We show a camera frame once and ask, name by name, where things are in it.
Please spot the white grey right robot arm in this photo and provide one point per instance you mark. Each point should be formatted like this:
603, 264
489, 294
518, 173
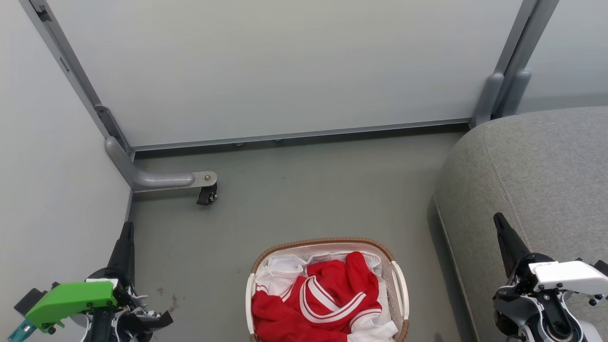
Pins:
546, 325

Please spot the grey fabric sofa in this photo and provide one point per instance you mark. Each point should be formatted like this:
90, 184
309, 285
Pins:
536, 171

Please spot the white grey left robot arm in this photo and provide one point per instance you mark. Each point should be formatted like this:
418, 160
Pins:
135, 323

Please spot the black caster wheel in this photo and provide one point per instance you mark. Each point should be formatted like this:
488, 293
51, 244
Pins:
207, 194

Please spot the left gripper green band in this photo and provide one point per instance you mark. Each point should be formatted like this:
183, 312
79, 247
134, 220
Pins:
71, 297

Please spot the red and white garment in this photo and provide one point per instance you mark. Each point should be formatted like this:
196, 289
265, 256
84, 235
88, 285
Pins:
294, 318

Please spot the white basket liner cloth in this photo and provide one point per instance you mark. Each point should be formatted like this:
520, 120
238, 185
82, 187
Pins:
280, 266

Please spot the grey metal partition bottom rail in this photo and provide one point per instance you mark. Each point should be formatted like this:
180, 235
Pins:
304, 134

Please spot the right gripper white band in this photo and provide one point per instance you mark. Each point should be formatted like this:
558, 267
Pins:
565, 275

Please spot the white woven laundry basket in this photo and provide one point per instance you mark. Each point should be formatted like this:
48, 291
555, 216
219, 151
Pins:
401, 289

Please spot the grey metal partition foot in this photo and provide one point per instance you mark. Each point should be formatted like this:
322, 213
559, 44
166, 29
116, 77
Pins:
156, 179

